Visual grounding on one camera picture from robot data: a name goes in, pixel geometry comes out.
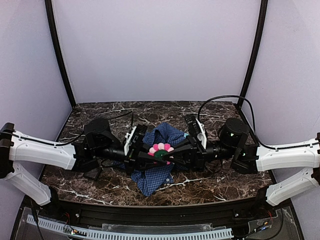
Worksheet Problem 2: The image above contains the black frame post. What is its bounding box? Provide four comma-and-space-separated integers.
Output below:
240, 0, 269, 98
44, 0, 76, 109

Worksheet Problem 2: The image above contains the left camera black cable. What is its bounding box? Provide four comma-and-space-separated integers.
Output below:
12, 111, 135, 147

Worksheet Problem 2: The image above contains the blue checked shirt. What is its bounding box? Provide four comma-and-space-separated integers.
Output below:
112, 121, 191, 197

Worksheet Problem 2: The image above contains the black square box lid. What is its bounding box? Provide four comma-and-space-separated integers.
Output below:
83, 167, 102, 181

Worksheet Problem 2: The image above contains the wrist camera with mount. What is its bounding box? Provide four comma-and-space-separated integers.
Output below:
184, 114, 207, 150
124, 124, 147, 157

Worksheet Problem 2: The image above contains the camera black cable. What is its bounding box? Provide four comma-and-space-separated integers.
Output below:
12, 111, 135, 147
197, 94, 320, 151

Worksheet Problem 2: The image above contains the left black frame post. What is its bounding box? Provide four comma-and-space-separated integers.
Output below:
44, 0, 76, 109

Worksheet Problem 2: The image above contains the right black frame post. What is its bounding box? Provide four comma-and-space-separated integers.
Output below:
240, 0, 269, 98

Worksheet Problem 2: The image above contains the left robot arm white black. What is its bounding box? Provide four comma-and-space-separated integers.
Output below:
0, 118, 167, 207

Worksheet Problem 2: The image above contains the pink pompom brooch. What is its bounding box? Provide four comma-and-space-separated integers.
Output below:
148, 142, 174, 160

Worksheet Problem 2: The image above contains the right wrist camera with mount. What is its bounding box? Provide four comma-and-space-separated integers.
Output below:
184, 114, 207, 150

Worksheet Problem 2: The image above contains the right camera black cable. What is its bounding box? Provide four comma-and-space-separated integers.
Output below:
197, 94, 320, 151

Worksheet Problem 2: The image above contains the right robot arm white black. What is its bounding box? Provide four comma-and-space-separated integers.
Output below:
161, 115, 320, 207

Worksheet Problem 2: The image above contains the white slotted cable duct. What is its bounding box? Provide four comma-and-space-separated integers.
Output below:
25, 214, 234, 240

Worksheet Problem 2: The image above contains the black front aluminium rail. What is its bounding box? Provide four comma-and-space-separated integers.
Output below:
60, 198, 254, 227

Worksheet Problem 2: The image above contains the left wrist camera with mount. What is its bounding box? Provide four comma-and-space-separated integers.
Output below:
124, 124, 147, 157

